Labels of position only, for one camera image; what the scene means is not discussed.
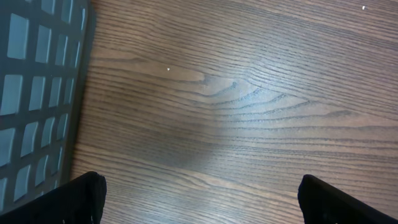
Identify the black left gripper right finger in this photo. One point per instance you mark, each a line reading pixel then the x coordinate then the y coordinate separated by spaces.
pixel 322 203

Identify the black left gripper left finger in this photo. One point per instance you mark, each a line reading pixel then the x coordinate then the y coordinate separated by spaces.
pixel 81 200

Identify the grey plastic basket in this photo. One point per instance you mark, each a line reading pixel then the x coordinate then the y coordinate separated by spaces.
pixel 45 50

